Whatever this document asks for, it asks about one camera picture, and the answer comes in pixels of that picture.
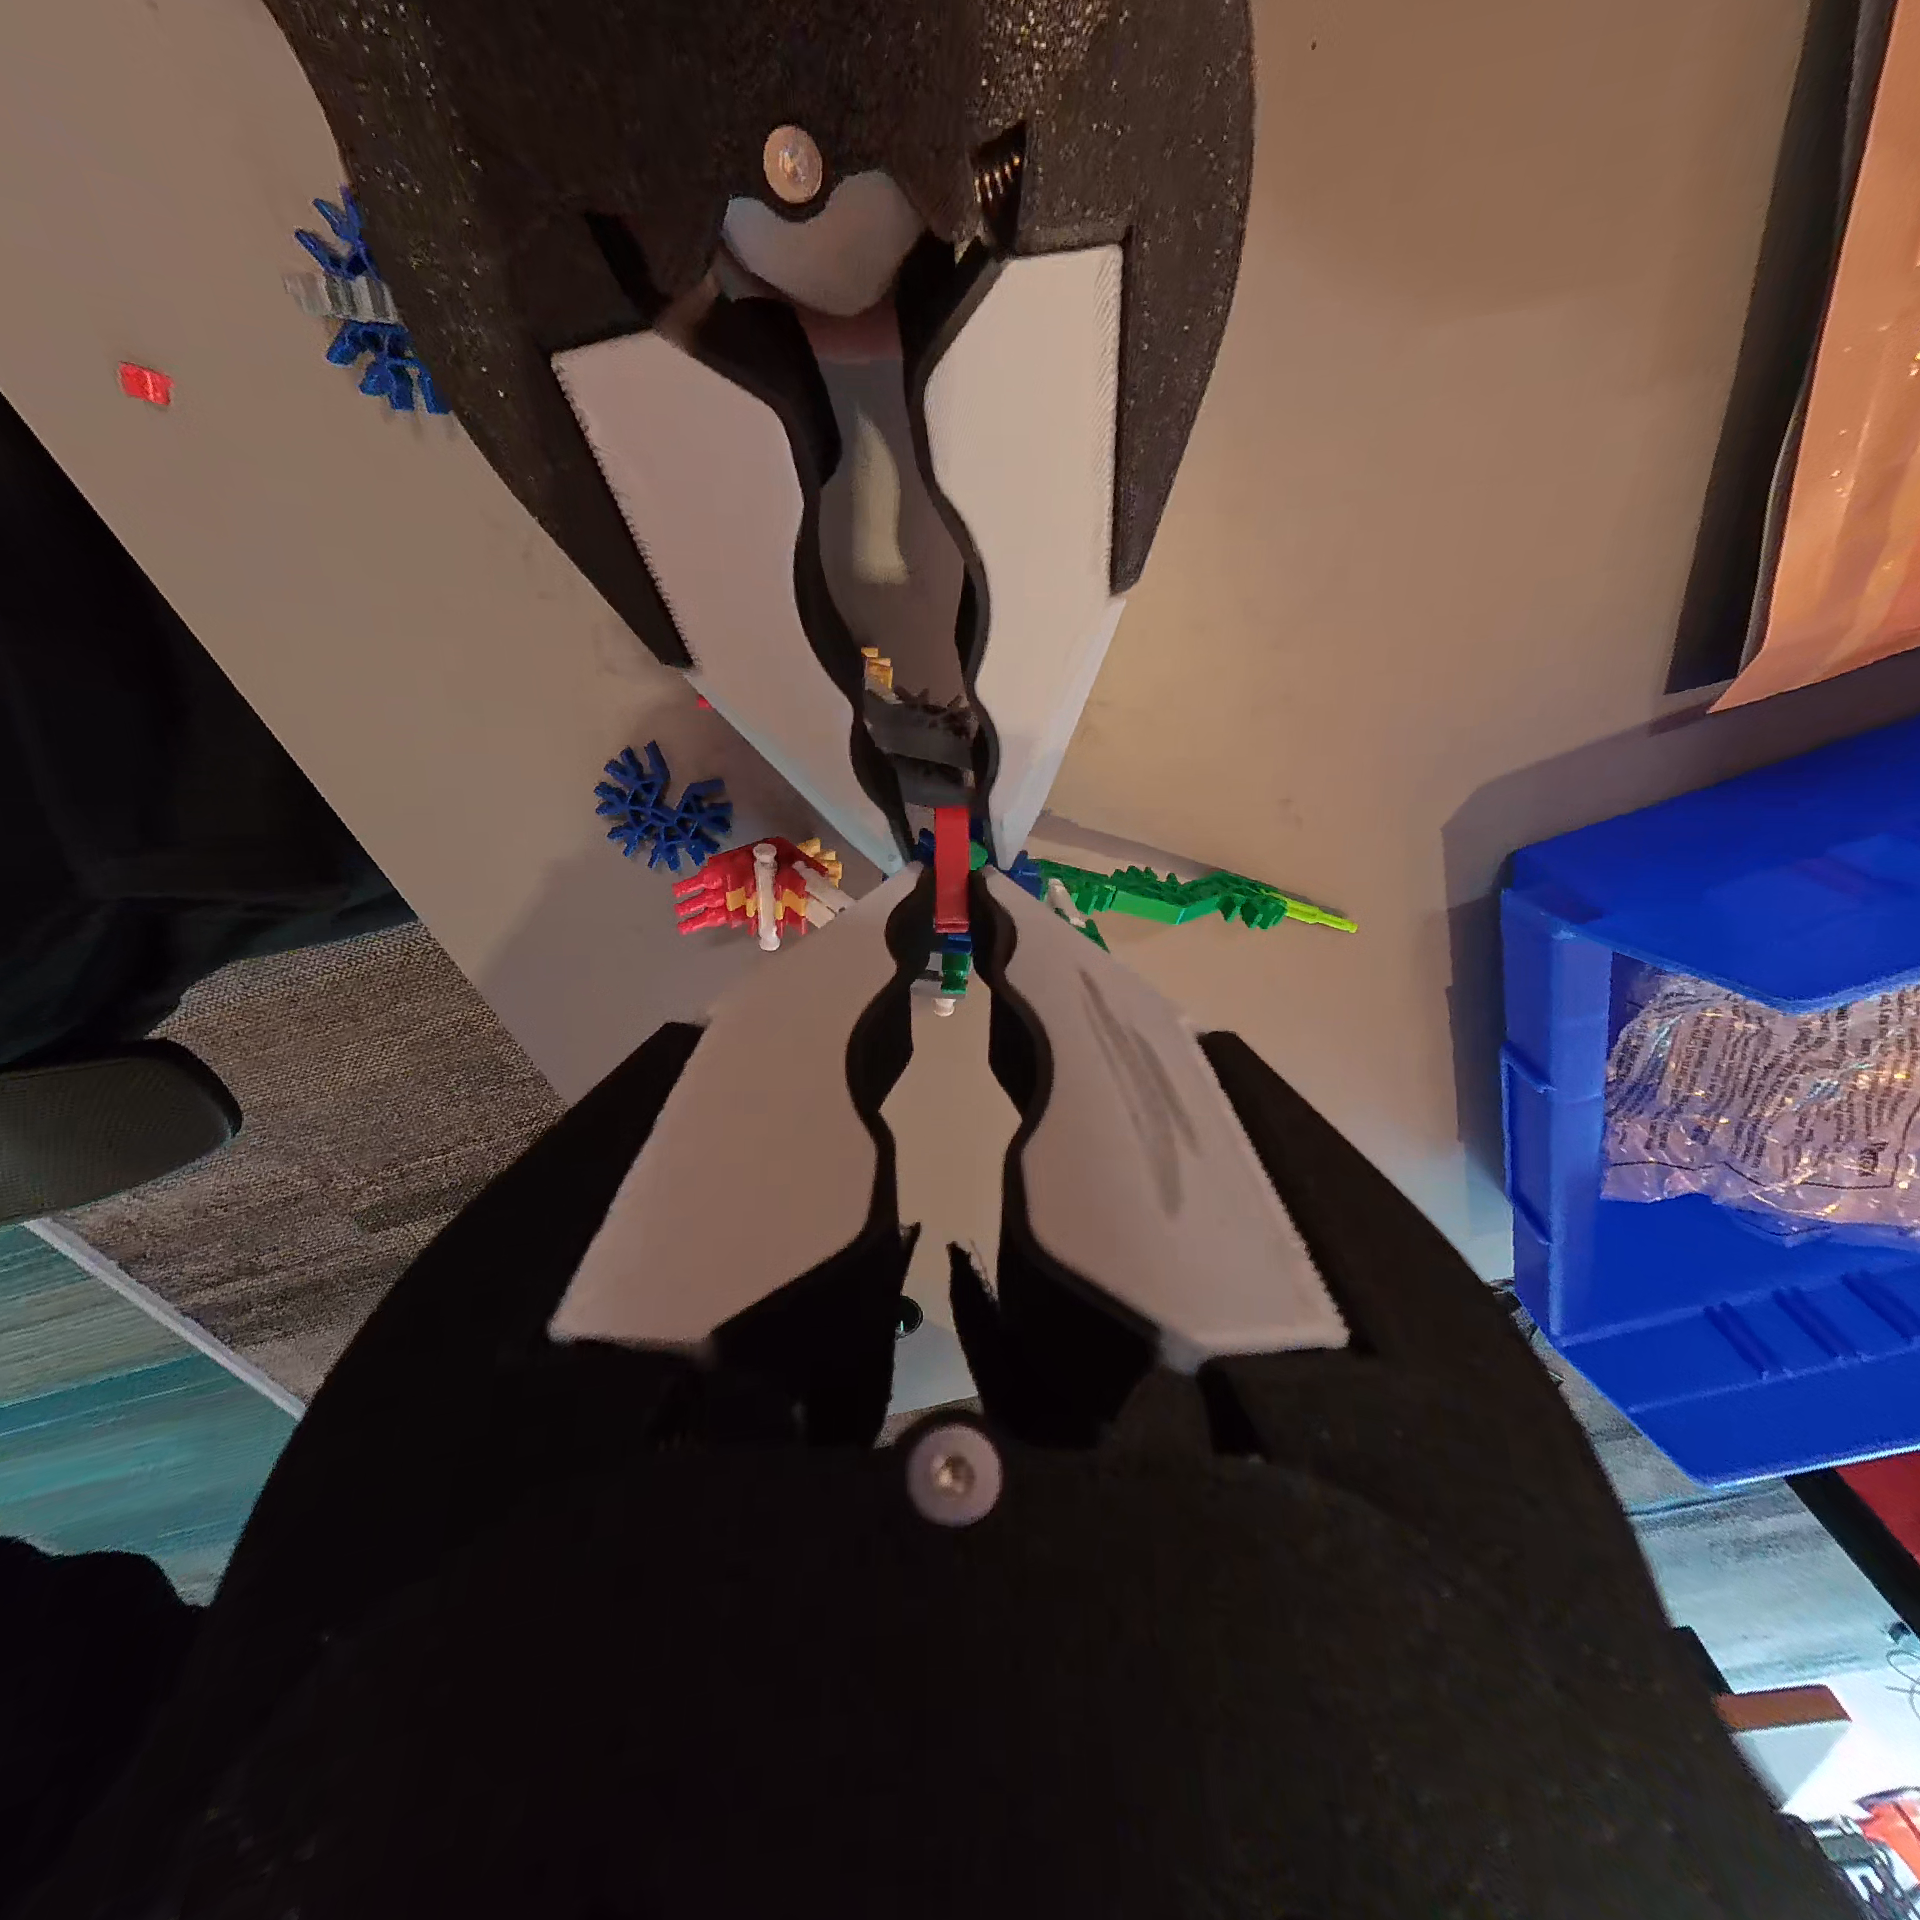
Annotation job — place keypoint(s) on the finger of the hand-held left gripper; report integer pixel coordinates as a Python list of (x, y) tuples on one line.
[(1042, 452), (691, 495)]

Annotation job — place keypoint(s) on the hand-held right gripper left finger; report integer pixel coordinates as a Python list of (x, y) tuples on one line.
[(736, 1188)]

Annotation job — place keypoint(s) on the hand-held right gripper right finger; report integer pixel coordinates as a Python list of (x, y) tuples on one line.
[(1170, 1188)]

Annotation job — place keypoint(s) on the colourful toy construction model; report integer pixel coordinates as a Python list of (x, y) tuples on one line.
[(747, 893)]

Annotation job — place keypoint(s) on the red toy connector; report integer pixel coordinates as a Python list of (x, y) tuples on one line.
[(951, 870)]

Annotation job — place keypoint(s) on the blue and grey connector pair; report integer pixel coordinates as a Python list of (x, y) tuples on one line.
[(360, 316)]

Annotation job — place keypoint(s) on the blue snowflake toy connector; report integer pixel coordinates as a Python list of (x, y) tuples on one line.
[(659, 812)]

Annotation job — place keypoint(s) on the tiny red toy piece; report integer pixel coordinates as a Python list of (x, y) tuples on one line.
[(145, 385)]

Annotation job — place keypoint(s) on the blue storage bin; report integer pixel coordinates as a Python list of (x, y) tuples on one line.
[(1725, 1351)]

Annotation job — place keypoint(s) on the person's dark clothed body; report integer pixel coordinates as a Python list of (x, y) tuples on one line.
[(150, 750)]

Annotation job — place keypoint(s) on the clear plastic bag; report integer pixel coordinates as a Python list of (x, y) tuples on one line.
[(1770, 1111)]

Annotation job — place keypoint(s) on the dark flat board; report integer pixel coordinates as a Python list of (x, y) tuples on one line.
[(1770, 378)]

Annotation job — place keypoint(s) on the orange toy set package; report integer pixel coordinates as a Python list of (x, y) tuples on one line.
[(1857, 452)]

